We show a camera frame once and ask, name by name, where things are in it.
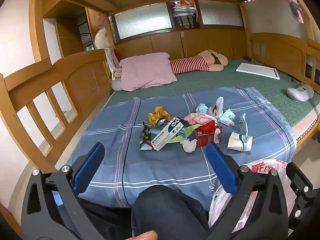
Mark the green bed mat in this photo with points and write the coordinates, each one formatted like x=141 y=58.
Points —
x=225 y=85

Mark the stack of books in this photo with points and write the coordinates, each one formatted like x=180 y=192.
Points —
x=183 y=13

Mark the blue face mask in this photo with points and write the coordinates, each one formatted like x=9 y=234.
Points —
x=202 y=108

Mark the crumpled white tissue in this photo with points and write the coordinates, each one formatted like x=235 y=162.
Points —
x=188 y=145

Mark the frosted glass window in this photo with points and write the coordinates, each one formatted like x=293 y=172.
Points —
x=142 y=20
x=220 y=12

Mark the white handheld vacuum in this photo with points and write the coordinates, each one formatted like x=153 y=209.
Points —
x=300 y=93

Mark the grey round cushion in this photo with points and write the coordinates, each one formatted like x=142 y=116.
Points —
x=116 y=85

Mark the wooden shelf unit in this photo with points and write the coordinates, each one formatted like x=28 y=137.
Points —
x=67 y=32

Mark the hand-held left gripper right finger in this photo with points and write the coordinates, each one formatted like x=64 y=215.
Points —
x=222 y=170

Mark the yellow snack wrapper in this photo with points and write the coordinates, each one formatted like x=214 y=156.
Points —
x=156 y=113

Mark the beige plush toy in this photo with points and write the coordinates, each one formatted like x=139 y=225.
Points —
x=117 y=75

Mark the pink crumpled paper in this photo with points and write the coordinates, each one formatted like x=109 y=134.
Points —
x=197 y=118

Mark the pink wall poster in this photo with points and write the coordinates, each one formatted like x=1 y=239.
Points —
x=295 y=2

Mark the clear plastic wrapper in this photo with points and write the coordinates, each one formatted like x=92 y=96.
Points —
x=241 y=125

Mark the person's left hand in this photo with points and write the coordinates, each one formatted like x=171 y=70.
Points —
x=146 y=236

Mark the white wet wipe packet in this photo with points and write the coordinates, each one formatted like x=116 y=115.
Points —
x=227 y=117

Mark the white plush toy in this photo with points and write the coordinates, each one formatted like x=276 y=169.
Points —
x=100 y=36

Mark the person's dark trouser leg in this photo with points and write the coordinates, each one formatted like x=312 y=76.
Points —
x=167 y=210

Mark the white plastic bag red print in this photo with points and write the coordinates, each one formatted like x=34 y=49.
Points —
x=257 y=166

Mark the dark snack packet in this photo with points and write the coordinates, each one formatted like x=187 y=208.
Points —
x=146 y=137

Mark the white paper cup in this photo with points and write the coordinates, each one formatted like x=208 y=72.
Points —
x=238 y=142

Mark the white flat board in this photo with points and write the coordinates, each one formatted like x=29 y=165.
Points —
x=257 y=71

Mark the white and red cloth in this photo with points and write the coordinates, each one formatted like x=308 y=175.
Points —
x=111 y=58

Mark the pink pillow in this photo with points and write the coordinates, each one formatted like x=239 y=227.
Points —
x=147 y=71

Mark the striped plush doll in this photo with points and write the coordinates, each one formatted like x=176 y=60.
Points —
x=192 y=65

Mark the small white plastic bag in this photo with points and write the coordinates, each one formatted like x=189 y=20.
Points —
x=218 y=105

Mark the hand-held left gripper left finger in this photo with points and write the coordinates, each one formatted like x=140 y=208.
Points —
x=90 y=160

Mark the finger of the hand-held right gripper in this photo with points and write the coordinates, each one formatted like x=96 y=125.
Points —
x=306 y=197

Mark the white toothpaste box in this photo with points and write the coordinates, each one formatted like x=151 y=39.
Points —
x=166 y=135

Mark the green paper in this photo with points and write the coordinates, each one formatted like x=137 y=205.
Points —
x=186 y=131

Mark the red cardboard box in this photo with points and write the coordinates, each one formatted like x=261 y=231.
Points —
x=205 y=135

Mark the blue plaid sheet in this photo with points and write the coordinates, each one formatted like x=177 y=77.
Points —
x=112 y=142

